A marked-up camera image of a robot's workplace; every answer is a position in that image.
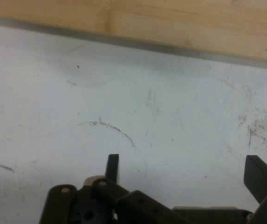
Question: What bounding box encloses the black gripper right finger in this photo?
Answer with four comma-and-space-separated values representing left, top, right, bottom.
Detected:
243, 144, 267, 224

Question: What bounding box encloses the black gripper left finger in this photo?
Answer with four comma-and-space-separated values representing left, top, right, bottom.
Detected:
40, 153, 185, 224

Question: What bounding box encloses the bamboo cutting board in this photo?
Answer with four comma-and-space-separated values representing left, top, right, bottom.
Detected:
0, 0, 267, 69

